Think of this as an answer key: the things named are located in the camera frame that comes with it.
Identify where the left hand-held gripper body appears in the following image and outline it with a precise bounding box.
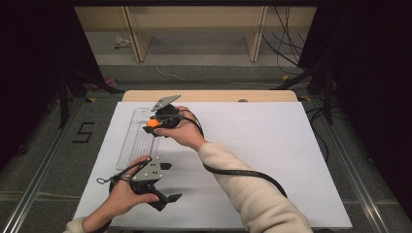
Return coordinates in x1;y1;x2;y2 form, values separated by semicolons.
130;157;164;196

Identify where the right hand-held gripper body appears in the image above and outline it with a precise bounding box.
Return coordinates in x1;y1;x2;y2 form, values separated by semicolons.
151;93;185;129

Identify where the clear plastic box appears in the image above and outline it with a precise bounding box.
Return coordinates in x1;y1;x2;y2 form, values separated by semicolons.
116;107;163;171

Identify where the person's right hand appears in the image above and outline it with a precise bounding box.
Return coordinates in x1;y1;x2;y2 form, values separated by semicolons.
154;105;208;152

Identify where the person's left hand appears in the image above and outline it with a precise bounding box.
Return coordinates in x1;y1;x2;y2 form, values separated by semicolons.
106;155;160;218

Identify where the wooden table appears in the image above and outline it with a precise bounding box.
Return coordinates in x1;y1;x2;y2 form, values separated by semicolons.
121;89;299;103

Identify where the crumpled white wrapper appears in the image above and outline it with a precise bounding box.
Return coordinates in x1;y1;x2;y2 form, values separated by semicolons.
114;35;132;50

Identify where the light wooden desk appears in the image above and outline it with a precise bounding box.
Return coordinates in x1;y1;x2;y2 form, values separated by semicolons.
74;5;318;63

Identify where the white table sheet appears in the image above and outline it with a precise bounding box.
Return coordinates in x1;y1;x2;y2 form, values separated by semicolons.
73;101;354;229

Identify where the black metal stand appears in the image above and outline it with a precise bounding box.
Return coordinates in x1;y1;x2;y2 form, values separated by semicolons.
271;61;335;126

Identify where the left hand-held gripper cable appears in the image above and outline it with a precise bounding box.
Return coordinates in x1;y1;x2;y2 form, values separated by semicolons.
96;156;154;186

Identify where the hand-held gripper cable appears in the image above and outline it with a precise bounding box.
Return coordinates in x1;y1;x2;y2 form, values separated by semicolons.
180;109;289;199
96;156;154;186

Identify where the right hand-held gripper cable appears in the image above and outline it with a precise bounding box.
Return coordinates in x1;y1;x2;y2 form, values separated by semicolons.
180;109;289;199

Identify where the aluminium floor rail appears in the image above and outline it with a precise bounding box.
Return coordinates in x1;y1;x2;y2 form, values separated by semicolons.
0;96;86;233
312;96;391;233

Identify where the bundle of black cables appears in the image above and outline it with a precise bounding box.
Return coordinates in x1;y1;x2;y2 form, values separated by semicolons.
261;5;322;76

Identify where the black floor cable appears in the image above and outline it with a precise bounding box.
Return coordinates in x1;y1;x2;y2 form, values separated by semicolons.
305;106;330;163

